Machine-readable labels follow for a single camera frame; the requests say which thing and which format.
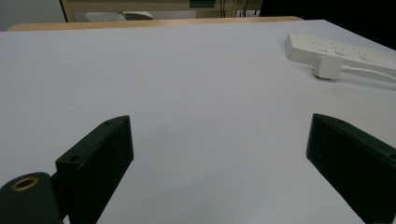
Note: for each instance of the white power strip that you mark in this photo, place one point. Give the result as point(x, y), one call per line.
point(327, 48)

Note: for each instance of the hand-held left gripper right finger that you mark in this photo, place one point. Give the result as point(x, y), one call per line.
point(351, 161)

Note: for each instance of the white plug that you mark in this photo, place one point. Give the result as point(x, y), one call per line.
point(327, 66)

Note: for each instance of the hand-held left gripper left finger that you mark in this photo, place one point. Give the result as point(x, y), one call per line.
point(96, 161)

